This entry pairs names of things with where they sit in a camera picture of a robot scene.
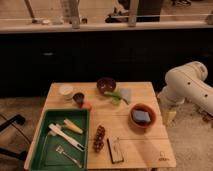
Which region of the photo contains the blue sponge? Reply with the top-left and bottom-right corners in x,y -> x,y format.
132,110 -> 151,123

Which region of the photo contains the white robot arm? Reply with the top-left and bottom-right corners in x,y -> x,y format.
157,61 -> 213,125

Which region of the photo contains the dark red bowl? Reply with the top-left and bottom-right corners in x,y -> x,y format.
96,77 -> 116,94

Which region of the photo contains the green vegetable toy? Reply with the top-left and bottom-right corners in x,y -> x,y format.
104,91 -> 129,105

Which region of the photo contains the grey blue cloth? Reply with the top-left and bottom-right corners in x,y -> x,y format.
118,88 -> 131,104

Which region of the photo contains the orange fruit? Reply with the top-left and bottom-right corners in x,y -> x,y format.
81,102 -> 92,111

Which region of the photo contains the small dark cup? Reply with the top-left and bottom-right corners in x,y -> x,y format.
73,92 -> 84,105

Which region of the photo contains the white cup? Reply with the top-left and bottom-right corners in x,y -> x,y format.
59,85 -> 73,100

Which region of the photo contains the corn cob toy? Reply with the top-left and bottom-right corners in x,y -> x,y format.
64,119 -> 83,134

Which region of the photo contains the orange clay bowl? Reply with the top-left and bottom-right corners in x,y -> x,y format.
129,103 -> 156,130

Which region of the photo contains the dark rectangular block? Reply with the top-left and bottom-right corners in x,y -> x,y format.
107,138 -> 124,164

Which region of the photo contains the brown grape bunch toy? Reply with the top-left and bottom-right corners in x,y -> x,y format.
93,125 -> 105,153

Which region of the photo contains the silver fork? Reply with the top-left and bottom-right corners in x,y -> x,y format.
55,145 -> 82,168

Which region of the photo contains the black chair base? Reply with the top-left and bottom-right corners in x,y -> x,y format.
0,114 -> 28,161

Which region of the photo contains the green plastic tray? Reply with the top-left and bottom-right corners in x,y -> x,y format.
29,109 -> 90,171

